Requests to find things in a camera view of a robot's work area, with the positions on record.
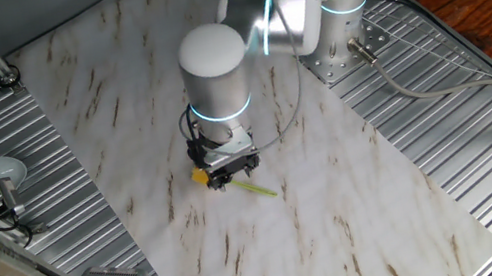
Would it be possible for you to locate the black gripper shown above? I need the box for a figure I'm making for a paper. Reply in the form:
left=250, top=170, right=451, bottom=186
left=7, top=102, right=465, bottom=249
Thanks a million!
left=205, top=153, right=266, bottom=195

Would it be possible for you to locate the yellow sponge brush green handle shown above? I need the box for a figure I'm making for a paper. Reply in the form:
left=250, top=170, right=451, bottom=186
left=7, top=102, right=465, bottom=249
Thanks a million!
left=188, top=153, right=280, bottom=213

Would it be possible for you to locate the white marble pattern mat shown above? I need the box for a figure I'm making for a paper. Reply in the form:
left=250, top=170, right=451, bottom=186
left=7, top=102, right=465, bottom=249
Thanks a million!
left=0, top=0, right=492, bottom=276

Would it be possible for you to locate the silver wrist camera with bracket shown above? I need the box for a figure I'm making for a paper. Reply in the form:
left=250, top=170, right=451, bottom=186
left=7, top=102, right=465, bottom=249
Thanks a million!
left=183, top=123, right=260, bottom=175

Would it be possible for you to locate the thin robot wrist cable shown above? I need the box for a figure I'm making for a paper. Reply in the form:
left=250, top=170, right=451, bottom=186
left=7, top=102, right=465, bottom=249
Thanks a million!
left=200, top=0, right=317, bottom=158

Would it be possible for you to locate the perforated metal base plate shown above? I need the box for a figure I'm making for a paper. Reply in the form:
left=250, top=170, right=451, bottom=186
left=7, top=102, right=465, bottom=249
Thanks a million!
left=295, top=14, right=398, bottom=91

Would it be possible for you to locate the thick grey cable with connector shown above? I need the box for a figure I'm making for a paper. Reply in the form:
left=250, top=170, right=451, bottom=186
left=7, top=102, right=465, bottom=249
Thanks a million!
left=345, top=12, right=492, bottom=137

